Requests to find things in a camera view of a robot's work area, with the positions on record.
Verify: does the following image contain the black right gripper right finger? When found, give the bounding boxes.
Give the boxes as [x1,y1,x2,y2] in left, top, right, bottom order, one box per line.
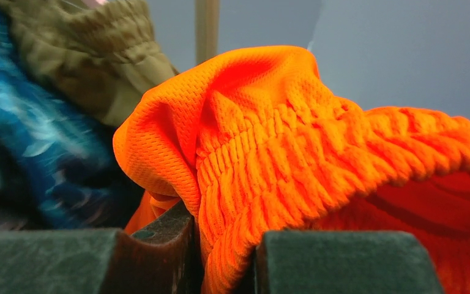
[254,230,444,294]

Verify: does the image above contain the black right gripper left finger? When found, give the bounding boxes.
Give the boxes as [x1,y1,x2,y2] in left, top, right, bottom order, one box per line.
[0,203,194,293]

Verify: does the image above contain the orange mesh shorts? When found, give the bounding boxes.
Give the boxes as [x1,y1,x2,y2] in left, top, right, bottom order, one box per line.
[113,46,470,293]

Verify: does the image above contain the dark blue patterned shorts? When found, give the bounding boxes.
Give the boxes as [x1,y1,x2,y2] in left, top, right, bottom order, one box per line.
[0,11,142,229]

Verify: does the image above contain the khaki brown shorts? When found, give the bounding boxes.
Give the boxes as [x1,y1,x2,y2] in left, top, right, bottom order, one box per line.
[0,1,177,127]

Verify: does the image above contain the wooden clothes rack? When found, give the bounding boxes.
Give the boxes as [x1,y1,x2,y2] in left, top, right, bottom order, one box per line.
[195,0,220,64]

